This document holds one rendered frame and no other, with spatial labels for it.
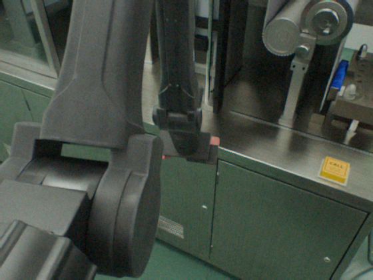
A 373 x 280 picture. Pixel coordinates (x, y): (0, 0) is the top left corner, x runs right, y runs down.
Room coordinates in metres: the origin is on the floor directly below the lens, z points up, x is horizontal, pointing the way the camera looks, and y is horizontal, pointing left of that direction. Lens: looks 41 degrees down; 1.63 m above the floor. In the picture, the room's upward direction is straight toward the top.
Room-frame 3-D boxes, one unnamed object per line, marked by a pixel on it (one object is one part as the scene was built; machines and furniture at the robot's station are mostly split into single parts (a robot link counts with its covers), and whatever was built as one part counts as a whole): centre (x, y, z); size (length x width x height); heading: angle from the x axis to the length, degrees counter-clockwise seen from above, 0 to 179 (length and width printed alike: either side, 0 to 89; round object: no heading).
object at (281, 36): (1.14, -0.36, 1.17); 0.26 x 0.12 x 0.12; 152
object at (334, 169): (0.69, -0.44, 0.91); 0.07 x 0.07 x 0.02; 62
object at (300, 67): (0.95, -0.36, 1.05); 0.06 x 0.05 x 0.31; 152
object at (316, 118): (1.05, -0.52, 0.92); 0.28 x 0.04 x 0.04; 152
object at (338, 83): (1.04, -0.54, 1.03); 0.21 x 0.04 x 0.03; 152
